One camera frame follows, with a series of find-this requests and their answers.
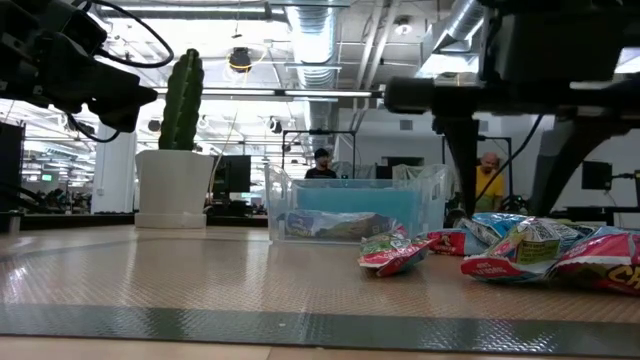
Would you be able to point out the black monitor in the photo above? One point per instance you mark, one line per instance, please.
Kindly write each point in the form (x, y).
(235, 175)
(597, 175)

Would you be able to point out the black metal frame rig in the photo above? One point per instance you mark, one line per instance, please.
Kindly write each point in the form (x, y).
(500, 138)
(320, 132)

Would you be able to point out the white plant pot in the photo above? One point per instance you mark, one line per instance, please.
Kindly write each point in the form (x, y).
(172, 190)

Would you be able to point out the white pillar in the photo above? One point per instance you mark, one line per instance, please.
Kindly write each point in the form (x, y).
(112, 170)

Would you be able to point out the silver ventilation duct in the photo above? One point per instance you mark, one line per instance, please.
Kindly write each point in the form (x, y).
(315, 50)
(460, 25)

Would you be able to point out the small red green granola bar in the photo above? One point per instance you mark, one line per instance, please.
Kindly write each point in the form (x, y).
(395, 257)

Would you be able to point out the blue and green granola bar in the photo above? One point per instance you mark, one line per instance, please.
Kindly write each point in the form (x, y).
(330, 226)

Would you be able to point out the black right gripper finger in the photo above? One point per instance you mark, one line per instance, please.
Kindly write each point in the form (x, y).
(565, 160)
(462, 150)

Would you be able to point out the beige silicone mat dark border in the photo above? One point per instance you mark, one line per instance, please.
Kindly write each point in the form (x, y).
(200, 280)

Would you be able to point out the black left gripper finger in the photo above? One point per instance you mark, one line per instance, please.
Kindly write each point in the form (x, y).
(120, 90)

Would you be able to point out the black desk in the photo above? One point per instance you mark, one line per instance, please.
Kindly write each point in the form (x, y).
(600, 214)

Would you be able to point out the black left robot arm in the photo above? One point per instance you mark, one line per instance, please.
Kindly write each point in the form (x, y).
(15, 20)

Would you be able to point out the person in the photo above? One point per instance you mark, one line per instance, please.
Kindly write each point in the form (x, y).
(321, 172)
(492, 185)

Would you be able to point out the blue and red granola bar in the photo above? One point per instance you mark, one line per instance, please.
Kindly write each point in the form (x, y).
(605, 260)

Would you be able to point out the green cactus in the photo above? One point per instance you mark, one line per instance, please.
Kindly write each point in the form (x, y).
(182, 100)

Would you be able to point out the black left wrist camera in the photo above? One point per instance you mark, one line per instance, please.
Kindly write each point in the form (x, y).
(80, 30)

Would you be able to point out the clear plastic bin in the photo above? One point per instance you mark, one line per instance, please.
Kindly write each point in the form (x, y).
(280, 195)

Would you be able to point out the black cabinet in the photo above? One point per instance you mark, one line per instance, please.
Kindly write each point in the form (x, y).
(10, 170)

